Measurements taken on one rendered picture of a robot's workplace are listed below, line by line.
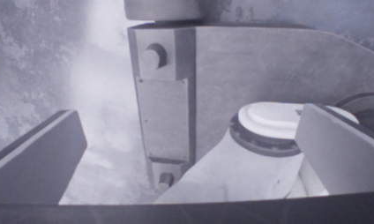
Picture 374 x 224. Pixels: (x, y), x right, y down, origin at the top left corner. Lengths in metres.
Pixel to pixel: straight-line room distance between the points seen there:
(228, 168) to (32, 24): 0.79
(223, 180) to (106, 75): 0.58
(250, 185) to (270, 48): 0.28
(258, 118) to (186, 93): 0.19
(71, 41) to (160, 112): 0.43
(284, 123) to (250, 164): 0.09
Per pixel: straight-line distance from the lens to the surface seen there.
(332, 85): 0.53
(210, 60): 0.46
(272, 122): 0.36
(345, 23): 0.69
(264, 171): 0.33
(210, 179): 0.30
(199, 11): 0.46
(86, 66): 0.80
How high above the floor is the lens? 0.62
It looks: 60 degrees down
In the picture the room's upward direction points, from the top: 160 degrees counter-clockwise
